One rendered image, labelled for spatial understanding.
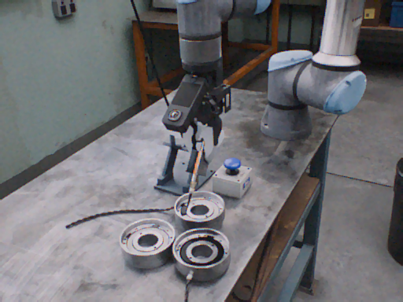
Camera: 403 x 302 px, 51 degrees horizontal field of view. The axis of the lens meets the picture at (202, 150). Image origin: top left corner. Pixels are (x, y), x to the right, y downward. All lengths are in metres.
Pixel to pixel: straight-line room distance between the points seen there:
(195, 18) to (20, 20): 1.87
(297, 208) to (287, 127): 0.29
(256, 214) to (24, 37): 1.91
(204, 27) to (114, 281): 0.47
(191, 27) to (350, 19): 0.45
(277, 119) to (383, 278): 1.02
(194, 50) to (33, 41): 1.90
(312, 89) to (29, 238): 0.74
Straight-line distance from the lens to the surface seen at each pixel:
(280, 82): 1.16
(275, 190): 0.99
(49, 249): 0.90
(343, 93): 1.06
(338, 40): 1.07
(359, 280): 1.96
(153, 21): 2.93
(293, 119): 1.20
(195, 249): 0.80
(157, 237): 0.83
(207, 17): 0.74
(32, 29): 2.58
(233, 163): 0.95
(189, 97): 0.76
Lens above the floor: 1.36
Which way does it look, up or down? 29 degrees down
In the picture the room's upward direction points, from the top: 3 degrees counter-clockwise
